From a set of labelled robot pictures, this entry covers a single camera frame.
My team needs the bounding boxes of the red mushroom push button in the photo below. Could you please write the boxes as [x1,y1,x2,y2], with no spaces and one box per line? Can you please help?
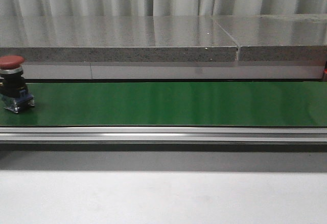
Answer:
[1,55,35,114]

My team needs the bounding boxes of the grey speckled countertop left slab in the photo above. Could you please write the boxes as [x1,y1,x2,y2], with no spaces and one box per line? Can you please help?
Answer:
[1,16,237,63]

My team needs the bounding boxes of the grey speckled countertop slab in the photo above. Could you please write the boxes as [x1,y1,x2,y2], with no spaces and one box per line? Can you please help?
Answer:
[1,16,237,63]
[213,14,326,65]

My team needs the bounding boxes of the green conveyor belt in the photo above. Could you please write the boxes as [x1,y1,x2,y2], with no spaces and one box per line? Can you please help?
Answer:
[1,81,326,152]

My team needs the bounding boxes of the grey speckled countertop right slab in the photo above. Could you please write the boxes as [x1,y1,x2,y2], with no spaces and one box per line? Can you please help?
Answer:
[213,14,326,65]

